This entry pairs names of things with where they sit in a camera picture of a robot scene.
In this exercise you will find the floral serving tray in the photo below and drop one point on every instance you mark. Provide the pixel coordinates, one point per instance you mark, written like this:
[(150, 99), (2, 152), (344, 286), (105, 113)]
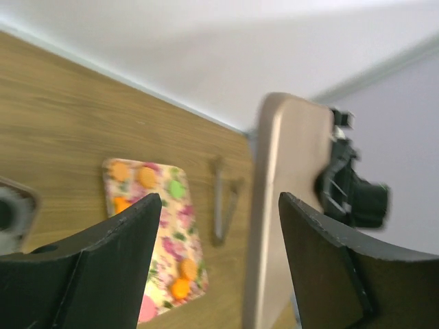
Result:
[(177, 236)]

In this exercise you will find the pink round cookie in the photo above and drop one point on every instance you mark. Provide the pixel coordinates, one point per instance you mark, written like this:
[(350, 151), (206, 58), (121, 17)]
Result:
[(148, 309)]

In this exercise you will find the green round cookie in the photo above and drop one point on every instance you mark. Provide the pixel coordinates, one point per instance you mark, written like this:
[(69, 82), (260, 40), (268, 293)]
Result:
[(176, 189)]

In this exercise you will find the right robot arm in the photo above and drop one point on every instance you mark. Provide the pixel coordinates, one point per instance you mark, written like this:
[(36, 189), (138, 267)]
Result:
[(372, 205)]

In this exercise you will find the orange leaf cookie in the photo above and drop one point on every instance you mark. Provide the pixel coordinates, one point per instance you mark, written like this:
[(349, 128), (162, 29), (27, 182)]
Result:
[(180, 288), (119, 171)]

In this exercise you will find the gold cookie tin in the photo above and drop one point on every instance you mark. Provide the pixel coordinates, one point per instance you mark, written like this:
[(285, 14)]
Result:
[(19, 208)]

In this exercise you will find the orange swirl cookie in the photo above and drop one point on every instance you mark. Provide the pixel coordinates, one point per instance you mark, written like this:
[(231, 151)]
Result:
[(120, 204)]

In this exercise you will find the tan round sandwich cookie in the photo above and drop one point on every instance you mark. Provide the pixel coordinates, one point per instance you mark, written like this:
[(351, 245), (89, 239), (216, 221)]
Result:
[(146, 177), (188, 269)]

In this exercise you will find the pink tin lid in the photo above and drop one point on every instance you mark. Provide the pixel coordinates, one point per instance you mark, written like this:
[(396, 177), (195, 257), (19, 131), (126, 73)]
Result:
[(293, 146)]

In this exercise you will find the metal tongs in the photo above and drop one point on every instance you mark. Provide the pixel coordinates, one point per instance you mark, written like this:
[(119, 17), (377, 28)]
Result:
[(225, 200)]

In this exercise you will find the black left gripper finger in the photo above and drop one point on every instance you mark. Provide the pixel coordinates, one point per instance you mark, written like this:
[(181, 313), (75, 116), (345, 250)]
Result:
[(92, 279)]

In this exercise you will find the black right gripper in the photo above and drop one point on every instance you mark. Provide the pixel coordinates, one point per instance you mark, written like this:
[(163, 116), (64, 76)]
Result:
[(343, 278)]

